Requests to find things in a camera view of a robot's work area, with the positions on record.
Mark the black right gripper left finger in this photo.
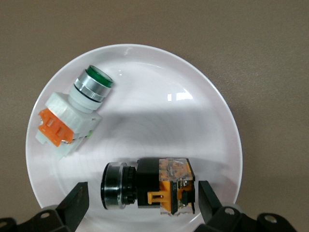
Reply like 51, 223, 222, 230
0, 181, 90, 232

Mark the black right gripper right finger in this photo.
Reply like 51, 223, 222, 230
194, 180, 300, 232

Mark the small orange white item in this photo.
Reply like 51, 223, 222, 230
34, 64, 114, 160

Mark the pale pink round plate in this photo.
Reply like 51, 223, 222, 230
25, 43, 243, 224

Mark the brown table mat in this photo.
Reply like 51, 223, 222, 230
0, 0, 309, 232

